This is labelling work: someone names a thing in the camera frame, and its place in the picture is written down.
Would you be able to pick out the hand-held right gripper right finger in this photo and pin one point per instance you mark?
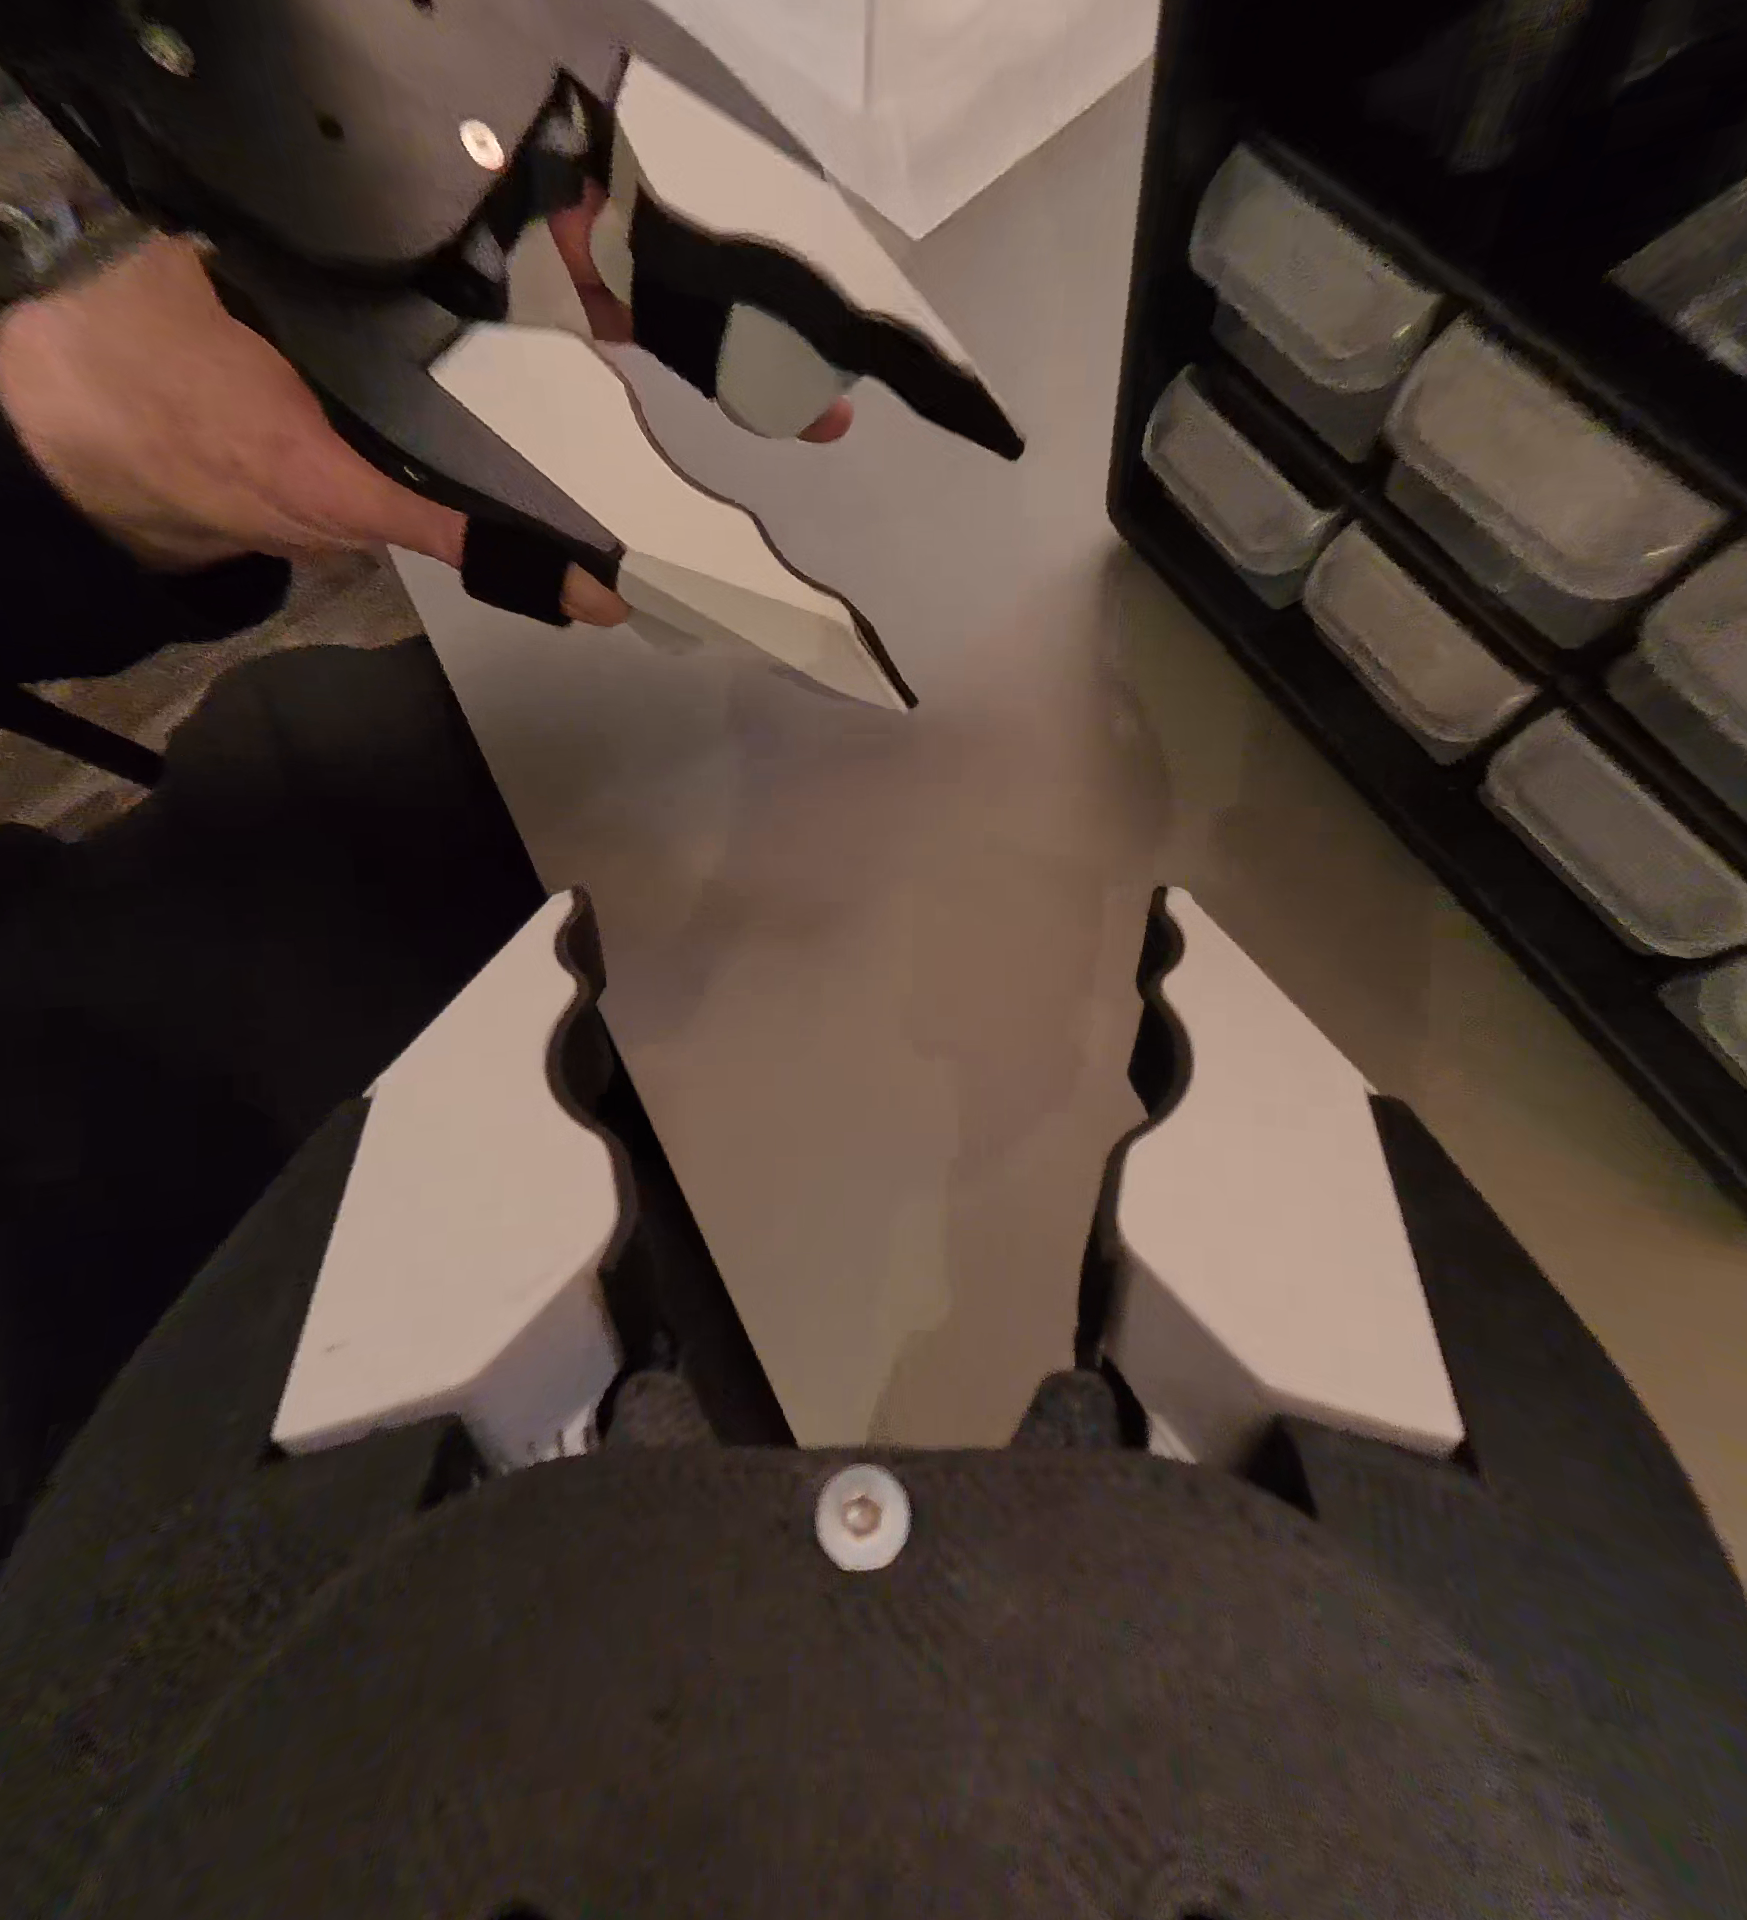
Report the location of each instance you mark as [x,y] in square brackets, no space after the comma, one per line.
[1263,1244]

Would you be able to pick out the person's left hand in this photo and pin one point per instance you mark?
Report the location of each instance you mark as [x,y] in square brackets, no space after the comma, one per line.
[184,422]

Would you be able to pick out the rows of clear cabinet drawers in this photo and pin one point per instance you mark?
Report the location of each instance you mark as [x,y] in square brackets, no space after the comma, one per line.
[1549,495]

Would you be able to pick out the black drawer cabinet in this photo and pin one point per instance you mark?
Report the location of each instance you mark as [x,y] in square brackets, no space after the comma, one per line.
[1166,225]

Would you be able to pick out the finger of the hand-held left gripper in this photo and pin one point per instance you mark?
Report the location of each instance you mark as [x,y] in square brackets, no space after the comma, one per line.
[575,436]
[783,204]

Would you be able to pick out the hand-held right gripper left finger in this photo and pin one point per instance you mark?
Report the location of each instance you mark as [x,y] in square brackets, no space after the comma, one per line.
[453,1244]

